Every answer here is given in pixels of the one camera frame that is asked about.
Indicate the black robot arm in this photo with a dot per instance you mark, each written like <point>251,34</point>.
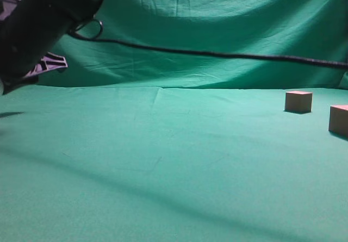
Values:
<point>28,32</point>

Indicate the far wooden cube block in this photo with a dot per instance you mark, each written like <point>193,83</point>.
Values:
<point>298,102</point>

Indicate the wooden cube block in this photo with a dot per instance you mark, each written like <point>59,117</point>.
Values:
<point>298,102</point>
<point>338,120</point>

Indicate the near wooden cube block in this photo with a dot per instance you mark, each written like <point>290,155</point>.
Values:
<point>338,120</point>

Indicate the green table cloth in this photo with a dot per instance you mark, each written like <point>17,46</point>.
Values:
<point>153,164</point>

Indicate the green backdrop cloth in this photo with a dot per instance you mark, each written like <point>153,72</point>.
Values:
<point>308,28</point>

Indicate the black white patterned bracket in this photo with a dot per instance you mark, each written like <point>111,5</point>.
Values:
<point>49,62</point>

